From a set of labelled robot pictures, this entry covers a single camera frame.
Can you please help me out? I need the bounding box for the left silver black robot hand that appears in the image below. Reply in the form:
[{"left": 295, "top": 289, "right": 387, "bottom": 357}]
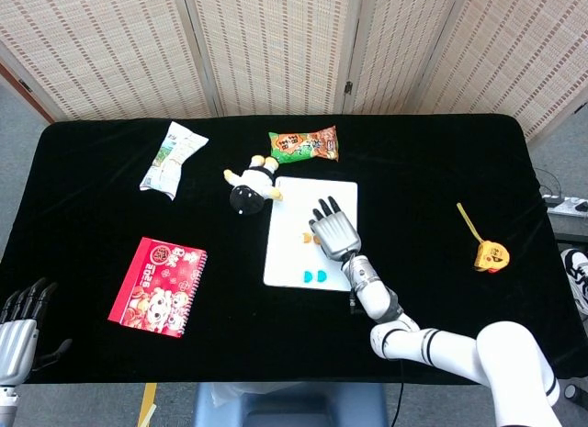
[{"left": 0, "top": 276, "right": 74, "bottom": 387}]

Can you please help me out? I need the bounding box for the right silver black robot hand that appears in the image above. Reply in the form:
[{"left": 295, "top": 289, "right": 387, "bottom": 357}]
[{"left": 308, "top": 196, "right": 362, "bottom": 264}]

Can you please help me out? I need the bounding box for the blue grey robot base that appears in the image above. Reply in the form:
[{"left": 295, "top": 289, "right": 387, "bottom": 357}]
[{"left": 191, "top": 380, "right": 388, "bottom": 427}]

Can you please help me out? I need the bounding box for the white rectangular board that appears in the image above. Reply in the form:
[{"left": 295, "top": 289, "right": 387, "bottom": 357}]
[{"left": 263, "top": 175, "right": 359, "bottom": 294}]

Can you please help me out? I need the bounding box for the green and orange snack bag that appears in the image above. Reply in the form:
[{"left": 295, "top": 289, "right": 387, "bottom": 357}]
[{"left": 267, "top": 125, "right": 340, "bottom": 165}]

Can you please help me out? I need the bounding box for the black and white plush toy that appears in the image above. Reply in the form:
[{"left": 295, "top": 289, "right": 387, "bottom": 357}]
[{"left": 222, "top": 154, "right": 285, "bottom": 217}]

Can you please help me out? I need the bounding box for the black velvet tablecloth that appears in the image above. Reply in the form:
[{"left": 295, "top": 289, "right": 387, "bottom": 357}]
[{"left": 0, "top": 113, "right": 588, "bottom": 386}]

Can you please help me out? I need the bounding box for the yellow flat stick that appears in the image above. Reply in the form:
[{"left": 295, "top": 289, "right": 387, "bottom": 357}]
[{"left": 137, "top": 383, "right": 158, "bottom": 427}]

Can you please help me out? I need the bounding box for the red spiral-bound calendar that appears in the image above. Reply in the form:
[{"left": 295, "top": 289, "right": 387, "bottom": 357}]
[{"left": 107, "top": 236, "right": 209, "bottom": 339}]

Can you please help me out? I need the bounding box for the white snack bag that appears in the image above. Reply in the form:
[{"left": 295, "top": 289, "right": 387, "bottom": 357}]
[{"left": 139, "top": 120, "right": 209, "bottom": 202}]

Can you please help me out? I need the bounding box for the woven folding screen panel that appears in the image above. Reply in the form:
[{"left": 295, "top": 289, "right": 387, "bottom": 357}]
[
  {"left": 342, "top": 0, "right": 460, "bottom": 116},
  {"left": 415, "top": 0, "right": 588, "bottom": 146},
  {"left": 0, "top": 0, "right": 221, "bottom": 123},
  {"left": 181, "top": 0, "right": 364, "bottom": 118}
]

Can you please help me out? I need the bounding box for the white power strip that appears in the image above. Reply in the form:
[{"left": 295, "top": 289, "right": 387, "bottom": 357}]
[{"left": 541, "top": 195, "right": 588, "bottom": 217}]

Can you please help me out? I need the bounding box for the black and white sneaker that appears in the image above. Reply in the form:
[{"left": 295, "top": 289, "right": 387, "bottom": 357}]
[{"left": 560, "top": 248, "right": 588, "bottom": 320}]

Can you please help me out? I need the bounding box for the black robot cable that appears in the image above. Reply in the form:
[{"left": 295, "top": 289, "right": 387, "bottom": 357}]
[{"left": 392, "top": 360, "right": 406, "bottom": 427}]

